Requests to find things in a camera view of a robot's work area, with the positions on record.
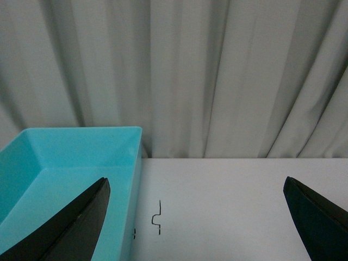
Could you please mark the turquoise plastic storage box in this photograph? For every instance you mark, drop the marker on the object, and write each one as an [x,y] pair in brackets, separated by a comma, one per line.
[44,169]

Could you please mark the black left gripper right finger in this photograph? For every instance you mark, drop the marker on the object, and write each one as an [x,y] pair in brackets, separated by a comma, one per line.
[321,224]

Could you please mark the grey pleated curtain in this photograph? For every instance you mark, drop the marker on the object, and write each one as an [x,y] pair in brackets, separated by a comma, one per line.
[203,79]

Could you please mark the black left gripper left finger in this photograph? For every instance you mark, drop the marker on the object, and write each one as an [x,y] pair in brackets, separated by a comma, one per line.
[72,233]

